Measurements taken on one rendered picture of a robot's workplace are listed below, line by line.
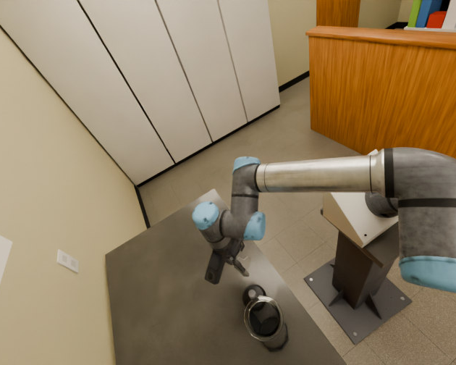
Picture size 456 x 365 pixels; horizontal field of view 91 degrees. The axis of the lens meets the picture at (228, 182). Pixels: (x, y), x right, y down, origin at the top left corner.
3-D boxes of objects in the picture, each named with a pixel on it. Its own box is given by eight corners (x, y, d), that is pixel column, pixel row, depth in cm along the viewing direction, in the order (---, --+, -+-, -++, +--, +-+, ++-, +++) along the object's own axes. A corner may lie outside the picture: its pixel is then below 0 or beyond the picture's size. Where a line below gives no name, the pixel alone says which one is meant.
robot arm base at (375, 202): (388, 173, 90) (410, 168, 80) (407, 207, 89) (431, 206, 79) (357, 189, 87) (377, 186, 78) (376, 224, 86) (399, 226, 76)
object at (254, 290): (239, 300, 87) (234, 294, 83) (254, 281, 90) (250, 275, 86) (256, 318, 81) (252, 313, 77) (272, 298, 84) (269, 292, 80)
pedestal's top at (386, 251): (371, 181, 112) (373, 175, 109) (443, 225, 89) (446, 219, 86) (320, 214, 107) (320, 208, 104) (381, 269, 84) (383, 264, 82)
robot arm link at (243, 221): (261, 197, 55) (221, 195, 60) (258, 243, 54) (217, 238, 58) (268, 200, 63) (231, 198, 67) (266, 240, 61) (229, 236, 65)
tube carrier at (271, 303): (251, 333, 77) (236, 318, 63) (271, 308, 81) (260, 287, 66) (276, 361, 71) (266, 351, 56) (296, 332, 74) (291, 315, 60)
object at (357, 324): (351, 246, 180) (369, 165, 118) (412, 301, 146) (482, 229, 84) (303, 279, 174) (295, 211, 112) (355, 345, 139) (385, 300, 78)
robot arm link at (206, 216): (213, 224, 56) (184, 221, 59) (226, 245, 63) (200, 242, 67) (222, 199, 61) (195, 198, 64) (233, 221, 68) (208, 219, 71)
